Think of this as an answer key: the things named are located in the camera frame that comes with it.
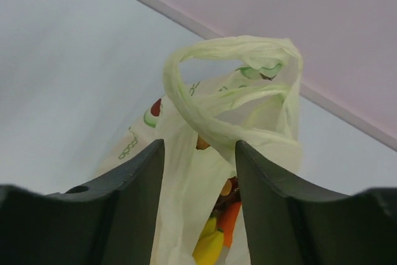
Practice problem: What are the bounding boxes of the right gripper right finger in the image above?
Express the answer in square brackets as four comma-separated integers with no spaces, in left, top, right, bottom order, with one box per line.
[235,141,396,264]

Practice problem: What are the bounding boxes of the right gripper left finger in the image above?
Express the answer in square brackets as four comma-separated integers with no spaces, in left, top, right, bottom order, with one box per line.
[1,140,164,264]

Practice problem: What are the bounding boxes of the yellow fake banana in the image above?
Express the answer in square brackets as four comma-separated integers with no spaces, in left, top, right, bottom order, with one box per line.
[192,216,224,265]

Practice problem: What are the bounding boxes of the yellow-green plastic bag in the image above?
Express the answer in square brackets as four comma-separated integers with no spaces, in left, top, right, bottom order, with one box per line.
[97,36,303,264]

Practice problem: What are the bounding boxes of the orange fake carrot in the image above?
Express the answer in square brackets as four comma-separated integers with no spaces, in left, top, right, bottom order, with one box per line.
[218,202,241,248]

